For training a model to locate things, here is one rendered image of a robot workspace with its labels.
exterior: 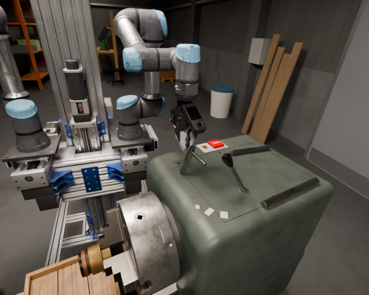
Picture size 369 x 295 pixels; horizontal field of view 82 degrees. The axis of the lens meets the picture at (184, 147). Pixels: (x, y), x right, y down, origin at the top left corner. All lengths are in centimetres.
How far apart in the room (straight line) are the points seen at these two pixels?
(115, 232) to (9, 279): 163
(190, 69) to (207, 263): 56
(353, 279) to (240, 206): 185
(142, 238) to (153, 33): 87
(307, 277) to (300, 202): 150
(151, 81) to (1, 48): 68
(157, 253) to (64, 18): 114
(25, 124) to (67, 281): 72
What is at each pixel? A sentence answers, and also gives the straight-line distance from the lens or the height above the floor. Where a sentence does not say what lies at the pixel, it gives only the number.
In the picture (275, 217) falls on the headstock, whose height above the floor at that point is 124.
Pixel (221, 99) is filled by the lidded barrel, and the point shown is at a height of 45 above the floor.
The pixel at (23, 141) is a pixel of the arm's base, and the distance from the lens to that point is 130.
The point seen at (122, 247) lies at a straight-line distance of 85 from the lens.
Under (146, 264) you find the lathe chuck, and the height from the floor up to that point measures 116.
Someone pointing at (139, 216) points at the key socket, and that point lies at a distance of 70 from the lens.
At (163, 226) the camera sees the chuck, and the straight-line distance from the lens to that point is 68.
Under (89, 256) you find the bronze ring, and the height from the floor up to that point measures 112.
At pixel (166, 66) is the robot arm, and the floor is 162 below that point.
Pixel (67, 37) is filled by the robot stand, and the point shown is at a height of 167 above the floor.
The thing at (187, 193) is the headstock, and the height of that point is 125.
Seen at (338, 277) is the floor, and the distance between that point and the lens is 241.
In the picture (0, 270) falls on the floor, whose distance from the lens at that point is 242.
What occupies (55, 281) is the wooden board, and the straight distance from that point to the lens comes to 106.
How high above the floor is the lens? 173
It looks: 29 degrees down
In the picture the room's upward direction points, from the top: 3 degrees clockwise
